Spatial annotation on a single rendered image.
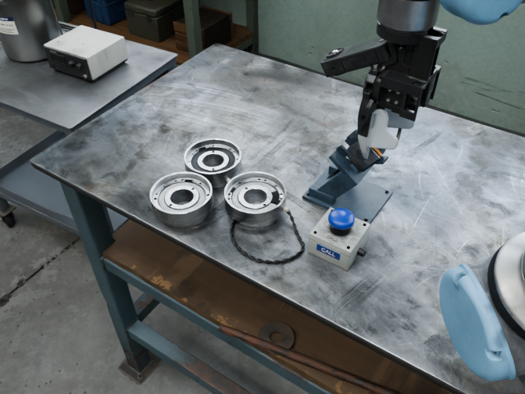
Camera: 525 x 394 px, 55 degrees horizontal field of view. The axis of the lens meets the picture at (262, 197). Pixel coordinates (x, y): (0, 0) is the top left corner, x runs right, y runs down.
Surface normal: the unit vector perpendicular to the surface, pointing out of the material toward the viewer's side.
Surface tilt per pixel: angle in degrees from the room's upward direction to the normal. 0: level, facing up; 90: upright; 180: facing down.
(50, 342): 0
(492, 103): 90
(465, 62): 90
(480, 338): 97
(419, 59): 90
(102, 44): 0
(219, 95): 0
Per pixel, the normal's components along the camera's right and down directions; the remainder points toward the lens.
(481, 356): -0.97, 0.24
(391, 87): -0.57, 0.56
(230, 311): -0.01, -0.73
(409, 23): -0.11, 0.68
